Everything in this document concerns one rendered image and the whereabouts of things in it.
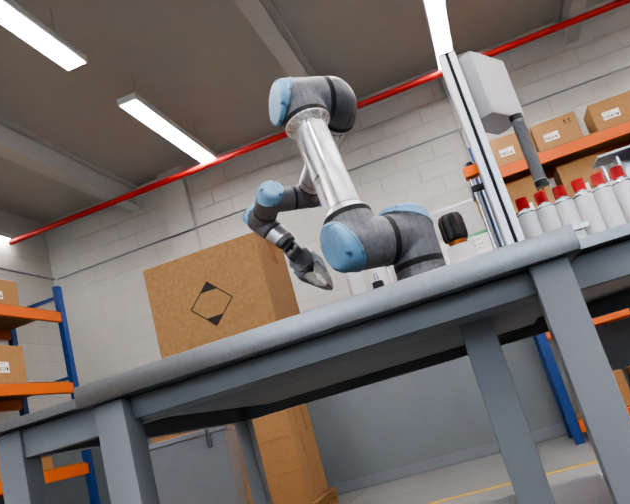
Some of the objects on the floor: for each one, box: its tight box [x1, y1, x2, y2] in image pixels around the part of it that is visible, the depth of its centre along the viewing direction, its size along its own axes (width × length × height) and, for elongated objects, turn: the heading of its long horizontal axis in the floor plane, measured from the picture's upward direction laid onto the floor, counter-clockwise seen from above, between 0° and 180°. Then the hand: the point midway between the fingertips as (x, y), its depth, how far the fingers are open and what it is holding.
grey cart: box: [148, 425, 249, 504], centre depth 381 cm, size 89×63×96 cm
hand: (328, 285), depth 192 cm, fingers closed
